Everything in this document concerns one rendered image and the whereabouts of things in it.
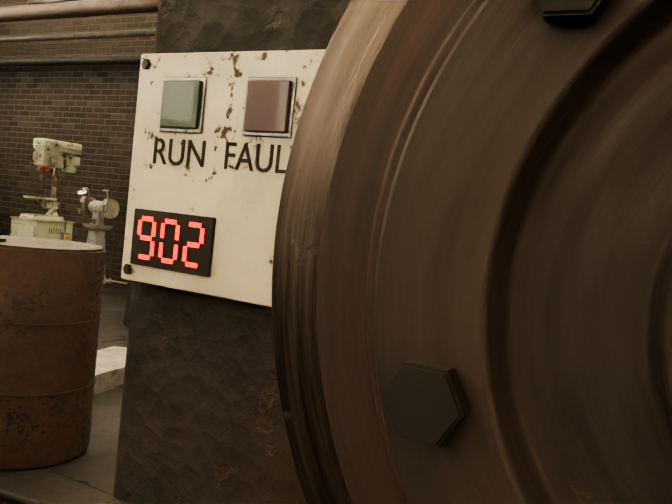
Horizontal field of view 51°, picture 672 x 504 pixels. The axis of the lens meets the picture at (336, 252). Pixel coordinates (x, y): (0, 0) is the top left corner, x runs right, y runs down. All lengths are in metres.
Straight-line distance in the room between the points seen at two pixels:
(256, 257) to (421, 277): 0.31
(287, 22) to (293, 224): 0.24
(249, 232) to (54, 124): 9.81
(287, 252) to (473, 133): 0.15
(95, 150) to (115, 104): 0.66
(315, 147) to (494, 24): 0.14
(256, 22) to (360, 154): 0.28
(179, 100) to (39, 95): 10.06
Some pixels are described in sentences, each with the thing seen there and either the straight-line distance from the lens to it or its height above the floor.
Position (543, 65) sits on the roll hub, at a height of 1.18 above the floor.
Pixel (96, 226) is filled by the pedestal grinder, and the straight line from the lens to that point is 8.87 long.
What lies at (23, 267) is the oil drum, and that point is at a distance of 2.96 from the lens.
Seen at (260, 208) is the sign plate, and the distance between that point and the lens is 0.51.
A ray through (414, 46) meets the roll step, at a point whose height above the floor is 1.20.
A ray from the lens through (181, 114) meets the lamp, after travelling 0.55.
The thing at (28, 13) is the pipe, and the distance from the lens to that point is 9.81.
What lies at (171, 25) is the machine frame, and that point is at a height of 1.27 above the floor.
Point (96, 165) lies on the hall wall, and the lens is 9.61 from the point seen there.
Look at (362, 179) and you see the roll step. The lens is 0.30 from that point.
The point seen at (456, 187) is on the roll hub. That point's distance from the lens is 0.21.
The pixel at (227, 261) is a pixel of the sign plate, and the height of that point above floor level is 1.09.
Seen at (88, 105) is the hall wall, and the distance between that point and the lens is 9.84.
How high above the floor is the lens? 1.13
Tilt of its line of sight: 3 degrees down
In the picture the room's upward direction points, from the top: 6 degrees clockwise
